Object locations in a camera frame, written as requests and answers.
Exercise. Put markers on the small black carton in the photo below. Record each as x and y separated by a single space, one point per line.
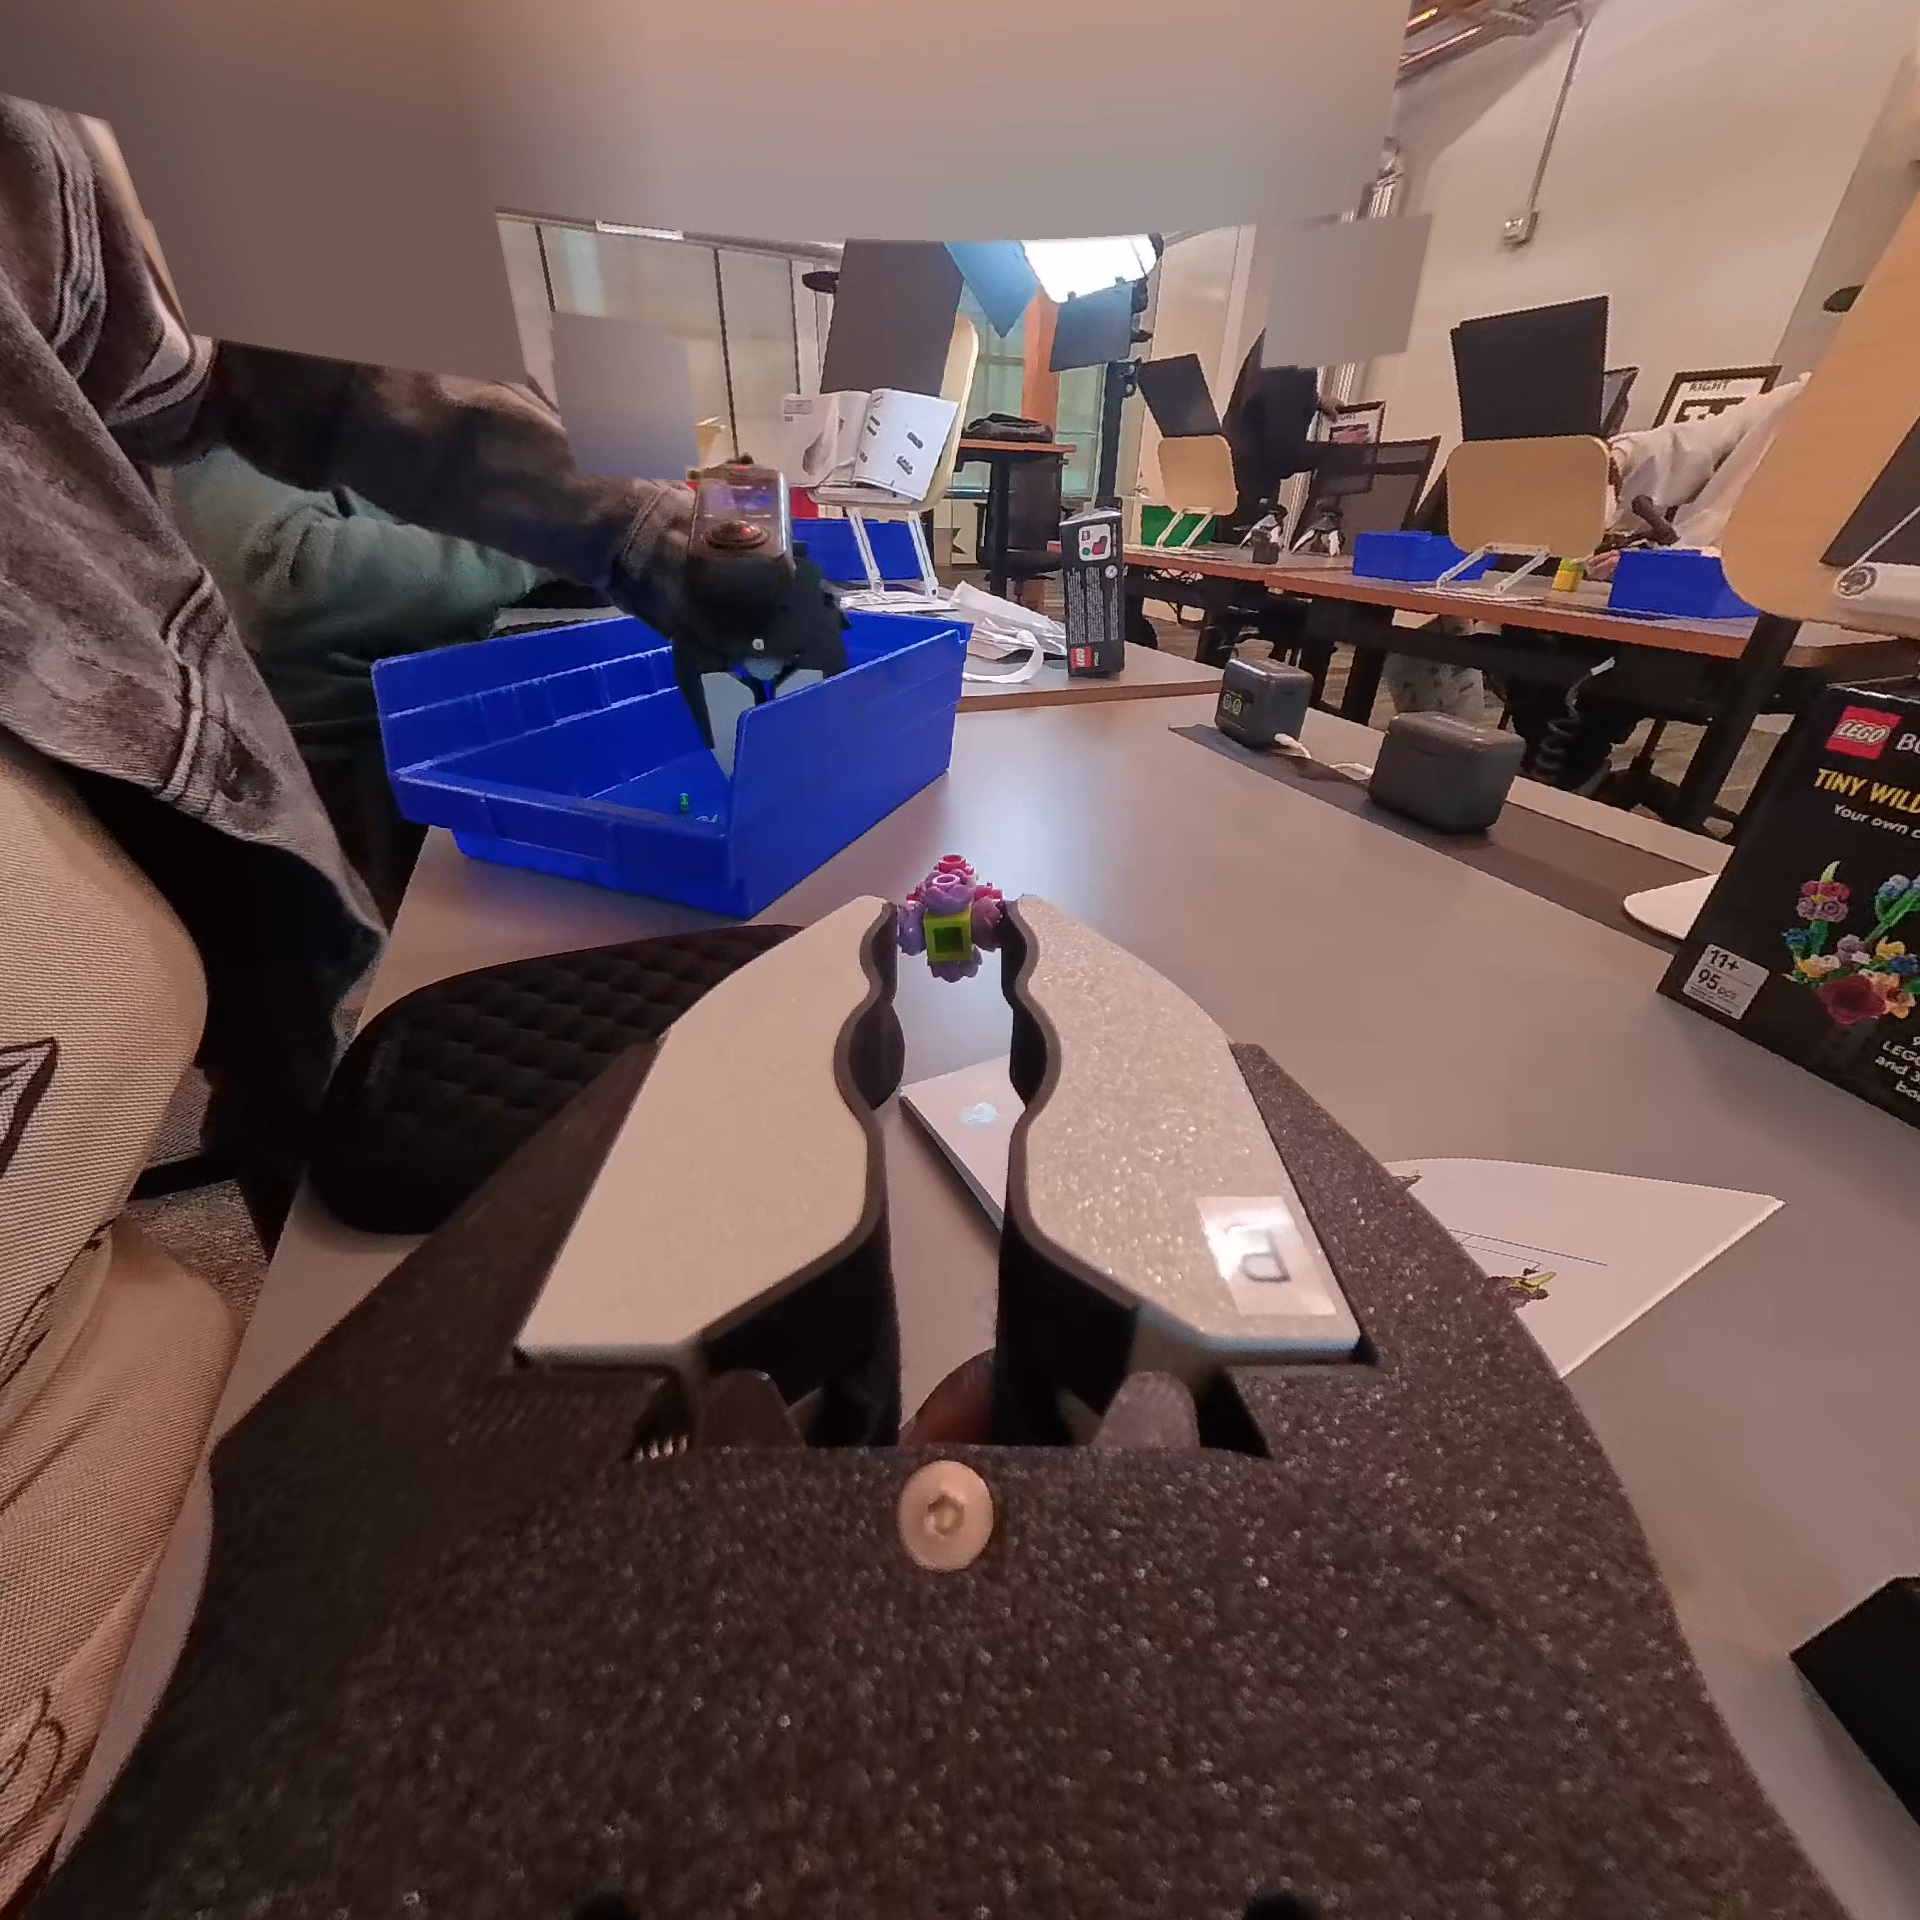
1093 593

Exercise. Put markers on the white monitor stand base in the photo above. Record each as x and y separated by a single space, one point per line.
1668 907

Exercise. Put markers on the dark grey rounded case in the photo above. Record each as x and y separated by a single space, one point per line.
1446 774

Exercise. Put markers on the white instruction booklet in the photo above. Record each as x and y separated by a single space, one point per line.
1576 1245

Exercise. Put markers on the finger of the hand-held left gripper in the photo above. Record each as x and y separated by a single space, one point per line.
795 681
732 706

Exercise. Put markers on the wooden-edged desk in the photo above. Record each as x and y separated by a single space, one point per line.
1140 677
1500 595

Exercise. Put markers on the black quilted wrist rest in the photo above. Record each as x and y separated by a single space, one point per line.
493 1051

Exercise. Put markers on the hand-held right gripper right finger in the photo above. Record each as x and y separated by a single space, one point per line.
1140 1141

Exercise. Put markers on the beige-backed monitor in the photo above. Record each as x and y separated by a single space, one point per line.
1816 494

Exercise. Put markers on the black flat object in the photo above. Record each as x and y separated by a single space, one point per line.
1867 1682

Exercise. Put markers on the black office chair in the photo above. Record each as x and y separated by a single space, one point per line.
1372 482

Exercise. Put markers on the framed wall picture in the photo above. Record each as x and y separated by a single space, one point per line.
1709 398

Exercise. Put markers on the black monitor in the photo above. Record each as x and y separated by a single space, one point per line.
1096 331

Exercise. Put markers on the small purple toy brick flower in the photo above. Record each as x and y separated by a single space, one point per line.
949 917

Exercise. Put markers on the beige floral print garment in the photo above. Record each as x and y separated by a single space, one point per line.
75 1202

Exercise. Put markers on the white carton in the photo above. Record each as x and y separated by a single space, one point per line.
837 437
915 446

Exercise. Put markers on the blue plastic bin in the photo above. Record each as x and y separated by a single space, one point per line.
1680 582
862 551
1425 557
600 781

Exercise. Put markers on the laptop on white stand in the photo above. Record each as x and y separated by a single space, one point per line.
1193 436
1529 436

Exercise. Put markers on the black toy box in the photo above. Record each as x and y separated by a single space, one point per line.
1798 902

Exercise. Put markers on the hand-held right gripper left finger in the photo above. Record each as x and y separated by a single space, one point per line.
704 1186

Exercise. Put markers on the person's left forearm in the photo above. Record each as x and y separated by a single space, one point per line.
450 452

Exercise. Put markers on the white bag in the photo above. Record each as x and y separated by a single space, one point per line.
989 639

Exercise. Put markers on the small grey device box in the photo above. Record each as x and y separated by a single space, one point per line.
1262 703

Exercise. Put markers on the grey panel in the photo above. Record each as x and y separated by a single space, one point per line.
889 317

